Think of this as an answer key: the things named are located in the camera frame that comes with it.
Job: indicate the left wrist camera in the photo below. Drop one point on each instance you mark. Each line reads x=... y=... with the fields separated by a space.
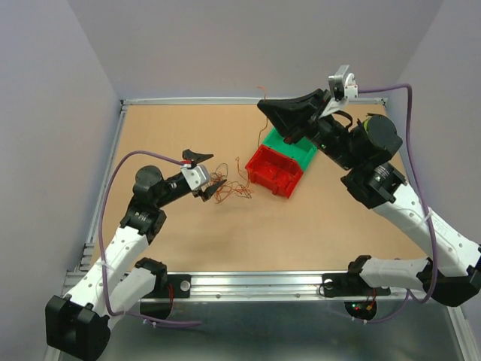
x=196 y=176

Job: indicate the green plastic bin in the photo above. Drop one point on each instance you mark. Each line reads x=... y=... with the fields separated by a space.
x=302 y=152

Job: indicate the red plastic bin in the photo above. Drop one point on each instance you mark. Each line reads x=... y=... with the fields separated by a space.
x=274 y=171

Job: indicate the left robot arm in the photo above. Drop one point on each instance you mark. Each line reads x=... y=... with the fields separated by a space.
x=80 y=322

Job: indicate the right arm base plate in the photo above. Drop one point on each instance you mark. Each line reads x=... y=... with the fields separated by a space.
x=364 y=304

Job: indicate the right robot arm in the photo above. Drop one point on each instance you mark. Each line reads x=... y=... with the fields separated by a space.
x=450 y=271

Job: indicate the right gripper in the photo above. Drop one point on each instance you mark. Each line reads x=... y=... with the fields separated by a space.
x=297 y=116

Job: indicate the aluminium mounting rail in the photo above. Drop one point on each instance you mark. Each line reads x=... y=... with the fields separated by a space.
x=263 y=284

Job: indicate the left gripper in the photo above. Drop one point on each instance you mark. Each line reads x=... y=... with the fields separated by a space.
x=195 y=157

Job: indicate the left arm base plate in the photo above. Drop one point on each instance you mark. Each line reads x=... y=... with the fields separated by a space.
x=159 y=303

